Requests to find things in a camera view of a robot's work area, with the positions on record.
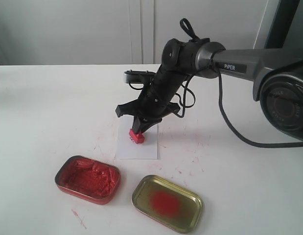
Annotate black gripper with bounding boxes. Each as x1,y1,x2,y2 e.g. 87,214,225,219
116,66,180,134

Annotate red plastic stamp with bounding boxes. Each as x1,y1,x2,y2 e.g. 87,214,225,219
129,129,145,144

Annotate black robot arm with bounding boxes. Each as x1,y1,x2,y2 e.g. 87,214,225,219
116,39,303,148

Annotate red ink paste tin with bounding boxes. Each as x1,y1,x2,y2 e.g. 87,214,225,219
55,155,121,205

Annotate white paper sheet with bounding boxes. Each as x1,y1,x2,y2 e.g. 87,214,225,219
115,116,158,160

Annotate gold tin lid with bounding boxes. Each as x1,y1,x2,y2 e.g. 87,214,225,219
132,175,204,234

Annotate white cabinet doors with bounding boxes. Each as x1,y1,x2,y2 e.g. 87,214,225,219
0,0,279,65

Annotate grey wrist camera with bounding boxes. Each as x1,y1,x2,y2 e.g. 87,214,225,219
124,70,156,84

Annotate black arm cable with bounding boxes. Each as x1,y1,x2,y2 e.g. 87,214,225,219
128,18,303,149

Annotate dark vertical post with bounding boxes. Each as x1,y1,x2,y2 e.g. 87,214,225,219
264,0,300,49

